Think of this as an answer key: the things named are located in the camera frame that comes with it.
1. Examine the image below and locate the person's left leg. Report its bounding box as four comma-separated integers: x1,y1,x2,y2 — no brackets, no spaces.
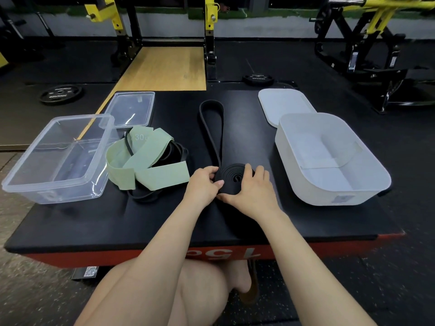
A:
74,258,253,326

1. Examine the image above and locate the person's left forearm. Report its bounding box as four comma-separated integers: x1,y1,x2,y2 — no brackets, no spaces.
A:
74,199,204,326

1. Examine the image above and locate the thin black resistance band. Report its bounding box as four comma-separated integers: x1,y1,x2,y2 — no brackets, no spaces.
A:
124,129,190,202

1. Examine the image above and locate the yellow black exercise machine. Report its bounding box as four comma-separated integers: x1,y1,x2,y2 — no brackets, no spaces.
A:
309,0,435,114

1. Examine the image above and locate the black plyo platform red side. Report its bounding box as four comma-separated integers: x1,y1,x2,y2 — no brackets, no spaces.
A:
4,82,406,269

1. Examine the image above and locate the black weight plate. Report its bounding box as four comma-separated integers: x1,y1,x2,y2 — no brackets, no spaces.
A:
242,74,275,87
38,84,85,105

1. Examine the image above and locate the clear plastic container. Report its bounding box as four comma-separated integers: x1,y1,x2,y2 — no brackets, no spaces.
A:
1,114,121,205

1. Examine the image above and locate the black upright bar holder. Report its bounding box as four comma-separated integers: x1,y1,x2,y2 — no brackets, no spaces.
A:
35,11,66,50

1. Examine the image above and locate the yellow black squat rack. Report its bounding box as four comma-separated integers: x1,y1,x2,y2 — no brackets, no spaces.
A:
84,0,221,81

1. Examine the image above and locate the white plastic bin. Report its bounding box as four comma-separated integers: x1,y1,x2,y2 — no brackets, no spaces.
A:
275,112,392,207

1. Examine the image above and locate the wooden lifting platform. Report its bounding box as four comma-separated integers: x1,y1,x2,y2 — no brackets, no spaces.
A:
77,46,207,140

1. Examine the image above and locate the white plastic lid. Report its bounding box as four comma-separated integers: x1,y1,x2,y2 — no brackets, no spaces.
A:
258,88,317,129

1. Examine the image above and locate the clear plastic lid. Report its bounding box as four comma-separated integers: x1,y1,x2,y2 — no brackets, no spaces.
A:
99,91,156,129

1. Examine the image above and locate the brown sandal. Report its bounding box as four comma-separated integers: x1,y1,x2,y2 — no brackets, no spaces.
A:
238,258,260,305

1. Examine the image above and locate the wide black resistance band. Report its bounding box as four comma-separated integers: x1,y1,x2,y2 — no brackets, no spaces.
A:
198,99,256,196

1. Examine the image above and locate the person's right hand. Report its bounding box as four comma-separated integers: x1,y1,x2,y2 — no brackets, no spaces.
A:
217,163,283,225

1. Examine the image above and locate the person's left hand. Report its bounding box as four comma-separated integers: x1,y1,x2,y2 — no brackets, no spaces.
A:
182,166,225,209

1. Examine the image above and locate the person's right forearm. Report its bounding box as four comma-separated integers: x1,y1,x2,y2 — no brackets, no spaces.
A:
264,213,378,326

